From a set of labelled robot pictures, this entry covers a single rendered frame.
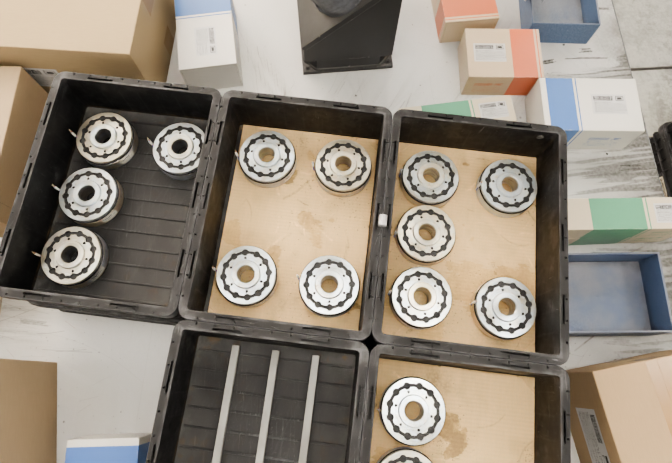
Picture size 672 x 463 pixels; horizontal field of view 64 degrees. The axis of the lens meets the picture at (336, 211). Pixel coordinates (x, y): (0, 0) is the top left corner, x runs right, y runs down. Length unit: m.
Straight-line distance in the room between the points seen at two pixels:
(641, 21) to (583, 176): 1.34
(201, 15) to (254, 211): 0.48
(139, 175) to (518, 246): 0.71
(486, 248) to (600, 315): 0.30
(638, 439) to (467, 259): 0.38
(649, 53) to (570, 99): 1.25
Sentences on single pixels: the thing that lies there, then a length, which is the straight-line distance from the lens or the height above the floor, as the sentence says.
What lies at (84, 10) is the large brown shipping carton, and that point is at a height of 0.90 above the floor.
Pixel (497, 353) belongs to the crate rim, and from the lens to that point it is 0.87.
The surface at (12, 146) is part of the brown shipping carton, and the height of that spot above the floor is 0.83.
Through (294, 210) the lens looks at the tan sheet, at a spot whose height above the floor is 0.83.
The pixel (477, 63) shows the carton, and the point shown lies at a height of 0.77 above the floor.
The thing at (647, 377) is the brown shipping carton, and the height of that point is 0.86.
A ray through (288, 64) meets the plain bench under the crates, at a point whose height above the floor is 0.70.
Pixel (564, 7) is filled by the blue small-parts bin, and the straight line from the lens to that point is 1.46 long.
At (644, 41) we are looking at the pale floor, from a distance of 2.47.
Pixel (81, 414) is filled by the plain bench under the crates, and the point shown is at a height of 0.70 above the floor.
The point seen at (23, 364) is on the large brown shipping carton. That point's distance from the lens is 1.08.
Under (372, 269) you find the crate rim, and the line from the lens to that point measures 0.85.
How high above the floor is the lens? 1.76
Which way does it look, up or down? 72 degrees down
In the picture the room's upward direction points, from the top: 2 degrees clockwise
